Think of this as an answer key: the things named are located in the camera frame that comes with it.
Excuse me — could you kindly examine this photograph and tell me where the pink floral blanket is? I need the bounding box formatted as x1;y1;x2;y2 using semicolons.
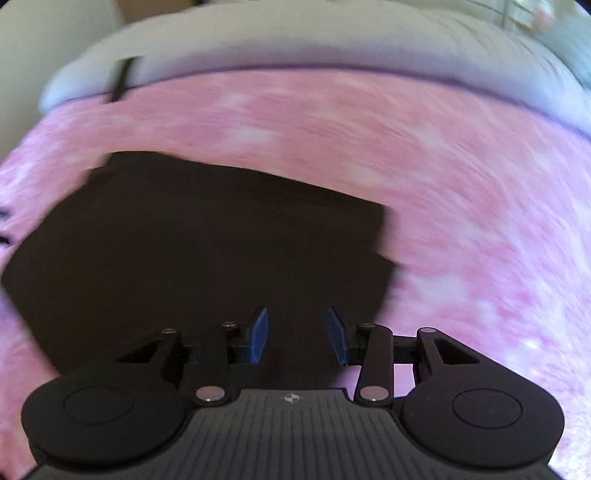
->
0;69;591;472

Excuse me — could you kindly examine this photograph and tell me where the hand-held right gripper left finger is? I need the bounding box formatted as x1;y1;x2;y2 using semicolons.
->
115;307;269;407

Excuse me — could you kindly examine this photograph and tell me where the white pillow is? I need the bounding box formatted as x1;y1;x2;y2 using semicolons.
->
39;0;591;139

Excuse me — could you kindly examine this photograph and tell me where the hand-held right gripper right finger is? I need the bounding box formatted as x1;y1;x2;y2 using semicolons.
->
322;305;481;408

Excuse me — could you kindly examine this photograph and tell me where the dark brown garment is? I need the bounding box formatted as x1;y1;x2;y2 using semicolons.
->
0;151;400;393

